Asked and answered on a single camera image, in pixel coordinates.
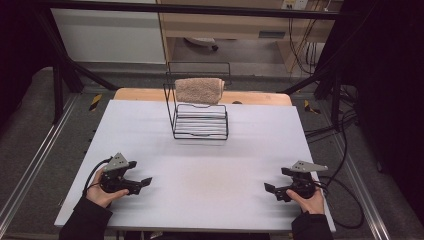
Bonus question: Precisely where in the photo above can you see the aluminium floor rail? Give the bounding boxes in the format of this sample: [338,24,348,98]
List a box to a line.
[0,94,80,231]
[328,131,392,240]

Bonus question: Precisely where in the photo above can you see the white cabinet panel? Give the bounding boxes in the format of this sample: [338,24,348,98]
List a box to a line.
[50,7,167,65]

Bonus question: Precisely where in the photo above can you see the white chair base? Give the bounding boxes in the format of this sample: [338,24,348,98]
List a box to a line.
[183,36,220,52]

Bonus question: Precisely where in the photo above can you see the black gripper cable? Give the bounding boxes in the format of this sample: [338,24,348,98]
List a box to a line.
[81,156,113,198]
[313,175,365,230]

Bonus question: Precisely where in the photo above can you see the hanging desk cables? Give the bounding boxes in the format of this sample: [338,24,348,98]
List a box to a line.
[287,0,331,76]

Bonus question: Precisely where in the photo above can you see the person's right hand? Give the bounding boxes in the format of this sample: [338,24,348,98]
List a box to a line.
[285,186,326,216]

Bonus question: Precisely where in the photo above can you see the light wooden desk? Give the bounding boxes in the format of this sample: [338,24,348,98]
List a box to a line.
[156,0,344,73]

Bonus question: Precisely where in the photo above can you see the white table cover board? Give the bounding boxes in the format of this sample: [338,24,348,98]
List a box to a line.
[54,99,337,234]

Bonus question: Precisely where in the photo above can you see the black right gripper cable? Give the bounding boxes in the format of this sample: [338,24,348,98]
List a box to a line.
[313,175,365,230]

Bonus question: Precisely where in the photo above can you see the beige towel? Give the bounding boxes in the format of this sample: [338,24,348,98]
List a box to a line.
[174,77,226,106]

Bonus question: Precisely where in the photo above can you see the black wire rack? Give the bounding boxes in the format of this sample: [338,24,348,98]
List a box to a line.
[162,61,233,141]

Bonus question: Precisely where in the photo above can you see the yellow black tape strip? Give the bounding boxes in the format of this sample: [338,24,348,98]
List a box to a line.
[303,99,321,115]
[88,93,103,112]

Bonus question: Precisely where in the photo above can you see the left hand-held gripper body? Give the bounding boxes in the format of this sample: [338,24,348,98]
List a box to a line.
[99,152,142,196]

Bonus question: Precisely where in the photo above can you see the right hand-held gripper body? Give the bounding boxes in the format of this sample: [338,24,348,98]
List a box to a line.
[275,160,329,201]

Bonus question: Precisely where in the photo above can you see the black metal frame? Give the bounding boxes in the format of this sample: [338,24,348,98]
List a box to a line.
[31,0,361,125]

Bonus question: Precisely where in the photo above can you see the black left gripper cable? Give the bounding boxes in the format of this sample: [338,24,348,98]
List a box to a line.
[81,156,113,198]

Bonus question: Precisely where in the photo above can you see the person's left hand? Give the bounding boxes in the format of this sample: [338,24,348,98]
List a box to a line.
[85,167,130,209]

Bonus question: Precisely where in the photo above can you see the white wall socket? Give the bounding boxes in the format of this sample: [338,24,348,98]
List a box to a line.
[281,0,310,11]

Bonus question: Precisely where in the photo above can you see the light wooden table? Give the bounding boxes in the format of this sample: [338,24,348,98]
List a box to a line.
[113,87,293,107]

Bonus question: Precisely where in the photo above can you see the black floor cables bundle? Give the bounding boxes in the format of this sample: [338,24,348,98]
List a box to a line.
[304,84,360,144]

